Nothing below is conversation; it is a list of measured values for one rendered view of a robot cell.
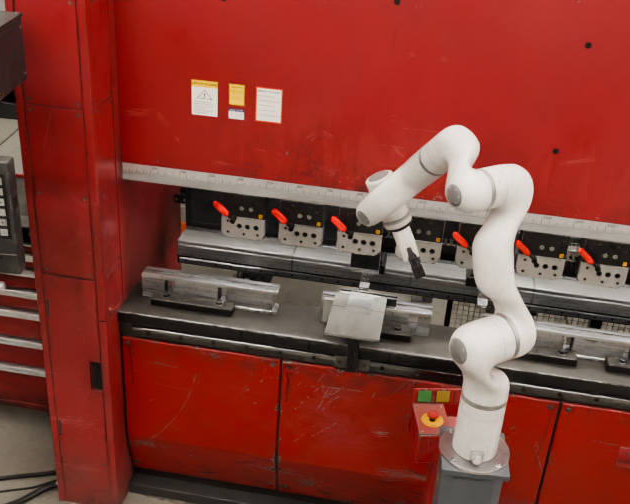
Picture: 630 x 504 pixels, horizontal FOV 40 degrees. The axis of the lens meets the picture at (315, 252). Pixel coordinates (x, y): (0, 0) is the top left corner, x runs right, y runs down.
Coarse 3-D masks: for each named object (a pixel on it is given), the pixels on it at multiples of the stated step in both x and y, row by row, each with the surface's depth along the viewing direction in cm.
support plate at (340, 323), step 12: (336, 300) 300; (384, 300) 302; (336, 312) 293; (348, 312) 293; (372, 312) 294; (384, 312) 295; (336, 324) 286; (348, 324) 287; (360, 324) 287; (372, 324) 288; (348, 336) 281; (360, 336) 281; (372, 336) 281
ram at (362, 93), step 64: (128, 0) 266; (192, 0) 263; (256, 0) 260; (320, 0) 256; (384, 0) 253; (448, 0) 250; (512, 0) 247; (576, 0) 244; (128, 64) 276; (192, 64) 272; (256, 64) 269; (320, 64) 265; (384, 64) 262; (448, 64) 259; (512, 64) 256; (576, 64) 253; (128, 128) 287; (192, 128) 283; (256, 128) 279; (320, 128) 275; (384, 128) 272; (512, 128) 265; (576, 128) 261; (256, 192) 290; (576, 192) 271
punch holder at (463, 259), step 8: (464, 224) 282; (472, 224) 281; (464, 232) 283; (472, 232) 283; (472, 240) 284; (464, 248) 286; (456, 256) 287; (464, 256) 287; (464, 264) 288; (472, 264) 288
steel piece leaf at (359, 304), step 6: (348, 300) 300; (354, 300) 300; (360, 300) 300; (366, 300) 300; (372, 300) 301; (348, 306) 293; (354, 306) 293; (360, 306) 297; (366, 306) 297; (360, 312) 293; (366, 312) 293
